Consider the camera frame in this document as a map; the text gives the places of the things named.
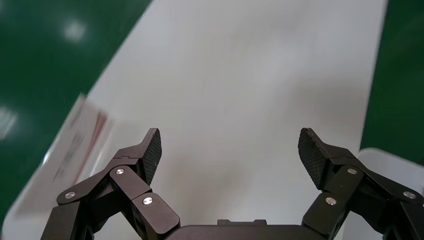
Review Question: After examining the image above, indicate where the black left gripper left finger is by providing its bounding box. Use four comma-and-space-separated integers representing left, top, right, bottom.
41, 128, 181, 240

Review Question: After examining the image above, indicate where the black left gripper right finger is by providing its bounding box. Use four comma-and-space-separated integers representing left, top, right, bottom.
298, 127, 424, 240

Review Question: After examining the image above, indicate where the white red acrylic sign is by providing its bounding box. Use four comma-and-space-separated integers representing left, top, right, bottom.
41, 94, 115, 200

